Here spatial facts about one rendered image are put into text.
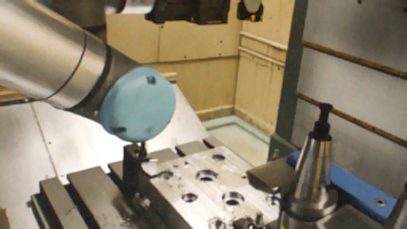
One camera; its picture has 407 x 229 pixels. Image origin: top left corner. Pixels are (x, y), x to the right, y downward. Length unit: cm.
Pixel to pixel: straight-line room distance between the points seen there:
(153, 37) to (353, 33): 97
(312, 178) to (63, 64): 25
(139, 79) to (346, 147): 82
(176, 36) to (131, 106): 141
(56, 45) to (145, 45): 137
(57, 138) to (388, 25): 116
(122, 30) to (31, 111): 46
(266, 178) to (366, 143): 64
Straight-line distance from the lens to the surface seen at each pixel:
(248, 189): 82
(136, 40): 168
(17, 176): 142
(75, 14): 48
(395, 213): 35
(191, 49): 182
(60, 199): 97
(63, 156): 146
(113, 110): 36
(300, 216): 41
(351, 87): 104
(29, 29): 34
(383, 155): 104
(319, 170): 39
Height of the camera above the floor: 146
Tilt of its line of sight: 19 degrees down
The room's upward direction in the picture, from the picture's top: 8 degrees clockwise
